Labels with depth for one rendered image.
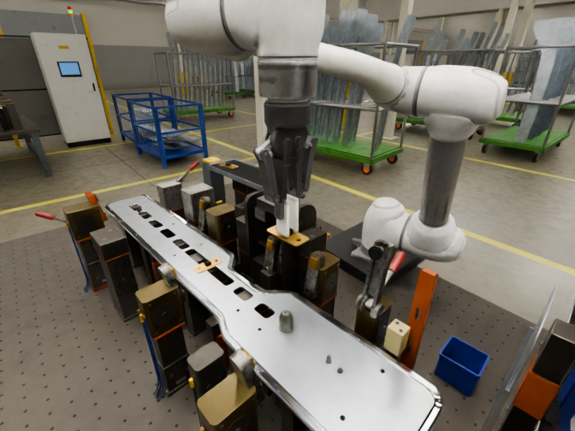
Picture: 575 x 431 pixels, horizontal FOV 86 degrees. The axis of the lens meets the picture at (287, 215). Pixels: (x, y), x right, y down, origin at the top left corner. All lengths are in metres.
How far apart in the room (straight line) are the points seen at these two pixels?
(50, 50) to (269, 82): 7.13
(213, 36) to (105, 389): 0.98
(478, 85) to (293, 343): 0.74
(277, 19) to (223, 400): 0.58
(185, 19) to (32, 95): 7.80
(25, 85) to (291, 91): 7.95
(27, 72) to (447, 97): 7.94
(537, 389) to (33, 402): 1.19
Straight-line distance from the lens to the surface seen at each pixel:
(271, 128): 0.49
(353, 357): 0.72
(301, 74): 0.47
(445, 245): 1.29
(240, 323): 0.78
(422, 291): 0.66
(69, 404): 1.17
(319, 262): 0.81
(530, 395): 0.69
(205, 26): 0.55
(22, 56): 8.31
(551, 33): 6.99
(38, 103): 8.34
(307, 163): 0.56
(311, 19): 0.48
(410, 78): 0.94
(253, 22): 0.49
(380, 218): 1.31
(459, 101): 0.91
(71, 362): 1.28
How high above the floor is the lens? 1.55
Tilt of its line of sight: 26 degrees down
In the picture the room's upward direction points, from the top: straight up
